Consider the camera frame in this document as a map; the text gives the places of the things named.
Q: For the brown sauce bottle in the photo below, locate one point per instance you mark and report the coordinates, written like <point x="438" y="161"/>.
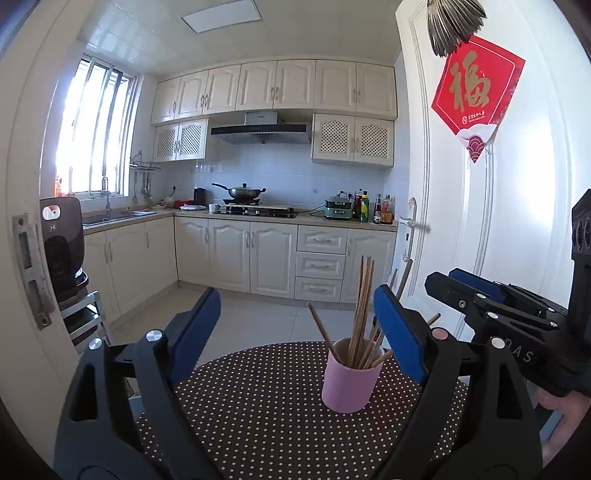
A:
<point x="388" y="213"/>

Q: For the chrome sink faucet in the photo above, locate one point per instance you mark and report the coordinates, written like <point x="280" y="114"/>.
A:
<point x="106" y="194"/>

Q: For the white door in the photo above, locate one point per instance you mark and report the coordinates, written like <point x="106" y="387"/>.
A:
<point x="531" y="194"/>

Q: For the cream kitchen cabinets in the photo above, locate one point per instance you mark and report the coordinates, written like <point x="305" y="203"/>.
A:
<point x="231" y="254"/>
<point x="277" y="85"/>

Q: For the black kettle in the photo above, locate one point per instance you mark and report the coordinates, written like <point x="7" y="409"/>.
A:
<point x="200" y="196"/>

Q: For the red tray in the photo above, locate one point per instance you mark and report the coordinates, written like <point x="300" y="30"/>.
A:
<point x="180" y="203"/>

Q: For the hanging feather decoration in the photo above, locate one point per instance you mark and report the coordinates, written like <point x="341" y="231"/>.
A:
<point x="455" y="23"/>

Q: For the cream upper kitchen cabinets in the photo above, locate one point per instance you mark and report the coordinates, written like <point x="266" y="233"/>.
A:
<point x="277" y="85"/>

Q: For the red diamond door poster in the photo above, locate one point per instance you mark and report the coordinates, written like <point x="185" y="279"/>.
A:
<point x="475" y="92"/>

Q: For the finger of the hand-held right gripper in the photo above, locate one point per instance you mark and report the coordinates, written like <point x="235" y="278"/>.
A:
<point x="461" y="300"/>
<point x="480" y="286"/>

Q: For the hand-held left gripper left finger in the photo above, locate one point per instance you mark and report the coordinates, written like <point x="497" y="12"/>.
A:
<point x="198" y="332"/>

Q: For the metal door strike plate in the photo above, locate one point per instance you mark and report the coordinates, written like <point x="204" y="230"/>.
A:
<point x="32" y="272"/>

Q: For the bunch of wooden chopsticks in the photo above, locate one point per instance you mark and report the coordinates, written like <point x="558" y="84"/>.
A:
<point x="362" y="304"/>

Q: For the black wok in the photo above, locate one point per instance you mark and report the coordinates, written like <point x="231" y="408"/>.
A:
<point x="244" y="191"/>

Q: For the red-capped sauce bottle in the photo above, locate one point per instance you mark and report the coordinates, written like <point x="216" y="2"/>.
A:
<point x="357" y="205"/>

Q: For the range hood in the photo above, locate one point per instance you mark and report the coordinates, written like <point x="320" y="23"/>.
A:
<point x="261" y="130"/>

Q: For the green and yellow bottle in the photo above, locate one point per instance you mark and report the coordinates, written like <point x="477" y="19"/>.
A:
<point x="364" y="210"/>

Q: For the brown polka-dot tablecloth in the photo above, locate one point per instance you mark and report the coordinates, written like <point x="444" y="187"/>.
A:
<point x="268" y="415"/>

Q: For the cream lower kitchen cabinets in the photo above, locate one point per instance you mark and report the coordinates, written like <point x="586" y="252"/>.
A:
<point x="231" y="254"/>

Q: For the gas stove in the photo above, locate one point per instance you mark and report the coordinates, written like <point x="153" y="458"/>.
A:
<point x="258" y="210"/>

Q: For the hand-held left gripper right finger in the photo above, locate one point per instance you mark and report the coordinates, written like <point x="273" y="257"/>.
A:
<point x="397" y="332"/>

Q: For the wide lattice-door wall cabinet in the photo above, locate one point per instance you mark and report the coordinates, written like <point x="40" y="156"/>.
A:
<point x="353" y="138"/>

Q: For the green electric cooker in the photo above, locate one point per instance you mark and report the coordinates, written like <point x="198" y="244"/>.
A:
<point x="338" y="210"/>

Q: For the ceiling light panel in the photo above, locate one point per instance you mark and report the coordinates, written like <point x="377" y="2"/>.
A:
<point x="221" y="14"/>

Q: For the black countertop appliance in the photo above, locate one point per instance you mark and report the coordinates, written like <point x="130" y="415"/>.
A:
<point x="62" y="244"/>

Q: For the narrow lattice-door wall cabinet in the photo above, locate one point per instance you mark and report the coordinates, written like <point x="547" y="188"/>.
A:
<point x="180" y="141"/>

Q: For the steel kitchen sink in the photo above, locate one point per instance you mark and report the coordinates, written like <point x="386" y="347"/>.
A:
<point x="120" y="216"/>

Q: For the person's right hand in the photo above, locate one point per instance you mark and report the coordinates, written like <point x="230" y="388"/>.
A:
<point x="554" y="402"/>

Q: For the metal storage rack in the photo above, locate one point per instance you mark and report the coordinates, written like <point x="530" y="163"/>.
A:
<point x="85" y="314"/>

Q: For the hanging utensil rack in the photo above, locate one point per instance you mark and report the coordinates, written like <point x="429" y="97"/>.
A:
<point x="144" y="166"/>

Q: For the dark sauce bottle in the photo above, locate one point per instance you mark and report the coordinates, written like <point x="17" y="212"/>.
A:
<point x="377" y="212"/>

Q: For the window with bars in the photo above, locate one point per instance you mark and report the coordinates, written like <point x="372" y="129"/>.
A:
<point x="99" y="129"/>

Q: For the pink cup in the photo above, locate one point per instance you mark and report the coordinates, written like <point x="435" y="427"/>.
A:
<point x="346" y="387"/>

